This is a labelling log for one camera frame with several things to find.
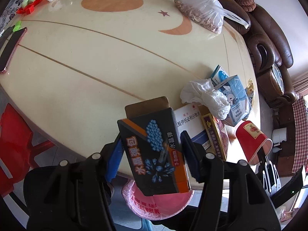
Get black crystal bullet box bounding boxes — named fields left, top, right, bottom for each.
left=117, top=96, right=191, bottom=196

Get red paper cup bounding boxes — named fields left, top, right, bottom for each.
left=235, top=121, right=273, bottom=165

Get blue milk carton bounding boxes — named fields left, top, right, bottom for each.
left=215, top=75, right=252, bottom=127

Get pink-lined trash bin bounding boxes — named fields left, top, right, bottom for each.
left=122, top=180, right=194, bottom=221

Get purple gold flat box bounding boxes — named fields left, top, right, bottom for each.
left=202, top=113, right=229, bottom=161

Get checkered cloth side table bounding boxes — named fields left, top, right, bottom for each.
left=274, top=96, right=308, bottom=177

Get white kettle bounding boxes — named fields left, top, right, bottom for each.
left=271, top=128, right=287, bottom=153

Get crumpled white tissue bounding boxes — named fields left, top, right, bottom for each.
left=180, top=79, right=231, bottom=120

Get blue plastic stool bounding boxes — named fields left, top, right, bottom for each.
left=113, top=217, right=155, bottom=231

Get small drink bottle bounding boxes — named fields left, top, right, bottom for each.
left=245, top=79, right=255, bottom=107

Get red plastic chair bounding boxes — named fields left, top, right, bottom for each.
left=1, top=104, right=55, bottom=197

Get brown leather sofa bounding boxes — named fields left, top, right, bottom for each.
left=218, top=0, right=298, bottom=108

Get plastic bag of nuts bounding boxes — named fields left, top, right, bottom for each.
left=174, top=0, right=249, bottom=34

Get pink-cased smartphone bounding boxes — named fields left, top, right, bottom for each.
left=1, top=27, right=27, bottom=74

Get round pink knitted cushion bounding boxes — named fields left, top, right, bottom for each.
left=236, top=0, right=256, bottom=13

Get grey cloth piece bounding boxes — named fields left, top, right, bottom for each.
left=0, top=26, right=14, bottom=49

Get red tray with green toys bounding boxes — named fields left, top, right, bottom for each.
left=17, top=0, right=43, bottom=15

